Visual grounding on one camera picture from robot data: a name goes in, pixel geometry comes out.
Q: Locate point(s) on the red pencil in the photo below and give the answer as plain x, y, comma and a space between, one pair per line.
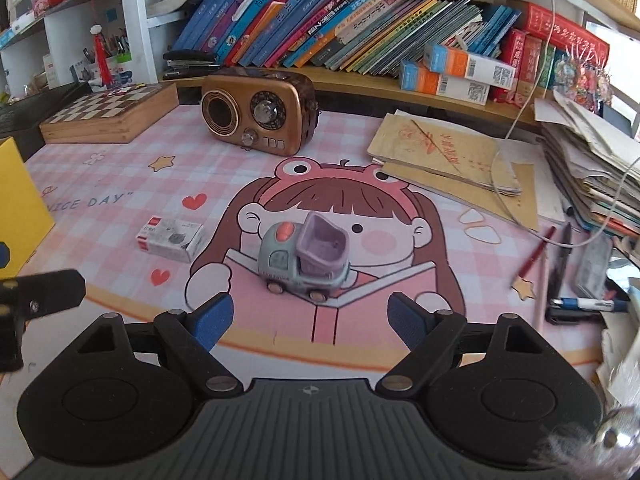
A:
535, 257

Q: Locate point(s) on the yellow cardboard box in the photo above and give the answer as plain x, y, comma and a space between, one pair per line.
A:
20, 200

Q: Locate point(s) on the blue white pen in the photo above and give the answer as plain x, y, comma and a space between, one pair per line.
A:
585, 304

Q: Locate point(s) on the colourful acrylic stand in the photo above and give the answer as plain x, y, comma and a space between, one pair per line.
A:
582, 77

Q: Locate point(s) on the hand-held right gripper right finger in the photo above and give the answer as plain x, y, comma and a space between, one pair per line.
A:
407, 320

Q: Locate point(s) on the small white staples box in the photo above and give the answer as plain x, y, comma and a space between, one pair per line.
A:
170, 240

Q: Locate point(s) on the black stapler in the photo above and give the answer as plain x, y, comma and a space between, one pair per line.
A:
190, 62

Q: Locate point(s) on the white box with red print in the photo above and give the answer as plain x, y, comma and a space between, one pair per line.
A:
51, 72

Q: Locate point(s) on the black marker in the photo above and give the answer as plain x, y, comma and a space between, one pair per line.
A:
570, 316

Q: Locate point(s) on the black piano keyboard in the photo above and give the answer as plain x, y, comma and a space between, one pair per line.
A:
20, 115

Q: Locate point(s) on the thick red dictionary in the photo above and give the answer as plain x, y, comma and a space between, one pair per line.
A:
560, 30

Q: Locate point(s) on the black pen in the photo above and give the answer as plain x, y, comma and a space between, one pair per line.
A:
560, 265

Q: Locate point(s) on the fluffy charm with bell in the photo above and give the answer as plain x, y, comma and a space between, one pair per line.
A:
565, 447

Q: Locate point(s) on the brown paper envelopes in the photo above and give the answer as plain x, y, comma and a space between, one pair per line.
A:
440, 150

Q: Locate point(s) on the stack of worn booklets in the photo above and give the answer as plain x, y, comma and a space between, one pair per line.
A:
590, 160

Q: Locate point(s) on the clear plastic case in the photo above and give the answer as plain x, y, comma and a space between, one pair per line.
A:
595, 265

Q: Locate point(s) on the white framed bookshelf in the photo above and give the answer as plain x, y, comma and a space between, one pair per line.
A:
132, 10

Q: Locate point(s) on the green lid pen cup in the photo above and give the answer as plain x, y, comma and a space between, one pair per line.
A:
122, 72

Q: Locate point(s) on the wooden chessboard box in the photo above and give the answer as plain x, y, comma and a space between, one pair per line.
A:
110, 110

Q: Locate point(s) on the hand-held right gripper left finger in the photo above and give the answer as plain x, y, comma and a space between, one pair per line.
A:
212, 320

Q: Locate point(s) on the brown retro radio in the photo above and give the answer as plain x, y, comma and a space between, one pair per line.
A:
250, 110

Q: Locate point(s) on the orange blue white carton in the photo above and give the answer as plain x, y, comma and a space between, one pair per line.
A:
465, 65
440, 85

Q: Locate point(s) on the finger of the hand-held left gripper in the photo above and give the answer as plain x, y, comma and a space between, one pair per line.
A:
55, 290

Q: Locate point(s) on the pink checked cloth desktop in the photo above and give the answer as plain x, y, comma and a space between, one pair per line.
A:
125, 185

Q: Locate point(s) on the grey toy truck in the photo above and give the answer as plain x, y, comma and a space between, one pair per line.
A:
280, 260

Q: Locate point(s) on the white side shelf unit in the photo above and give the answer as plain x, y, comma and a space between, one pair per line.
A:
65, 35

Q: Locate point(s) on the plain wooden pencil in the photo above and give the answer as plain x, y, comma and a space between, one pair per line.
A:
540, 305

